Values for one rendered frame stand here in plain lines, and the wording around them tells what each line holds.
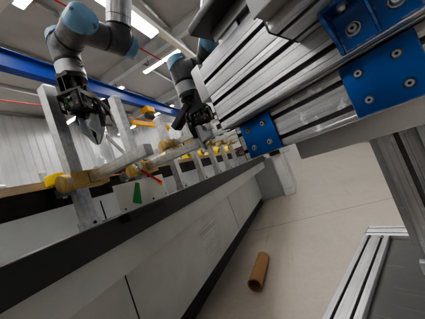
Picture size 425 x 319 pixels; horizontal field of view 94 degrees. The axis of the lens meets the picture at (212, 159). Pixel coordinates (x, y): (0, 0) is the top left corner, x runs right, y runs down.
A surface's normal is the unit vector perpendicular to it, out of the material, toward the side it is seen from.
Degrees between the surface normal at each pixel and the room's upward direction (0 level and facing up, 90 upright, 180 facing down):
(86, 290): 90
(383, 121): 90
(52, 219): 90
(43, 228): 90
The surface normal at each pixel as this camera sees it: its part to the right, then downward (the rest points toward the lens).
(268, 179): -0.40, 0.09
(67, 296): 0.84, -0.34
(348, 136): -0.73, 0.23
